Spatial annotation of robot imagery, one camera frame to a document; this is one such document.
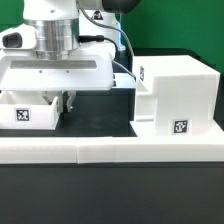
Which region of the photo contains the white drawer cabinet box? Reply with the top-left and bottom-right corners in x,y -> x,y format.
131,55 -> 220,137

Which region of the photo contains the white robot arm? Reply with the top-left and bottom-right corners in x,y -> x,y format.
0,0 -> 141,96

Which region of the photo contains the white front drawer with tag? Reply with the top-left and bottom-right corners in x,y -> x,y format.
0,91 -> 63,130

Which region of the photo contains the white L-shaped fence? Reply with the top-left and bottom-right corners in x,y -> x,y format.
0,136 -> 224,164

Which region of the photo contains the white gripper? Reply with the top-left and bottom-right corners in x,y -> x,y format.
0,23 -> 116,112

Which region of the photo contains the white marker tag plate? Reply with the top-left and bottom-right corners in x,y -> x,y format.
113,73 -> 136,89

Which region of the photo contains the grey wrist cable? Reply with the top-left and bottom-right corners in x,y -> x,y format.
77,6 -> 138,81

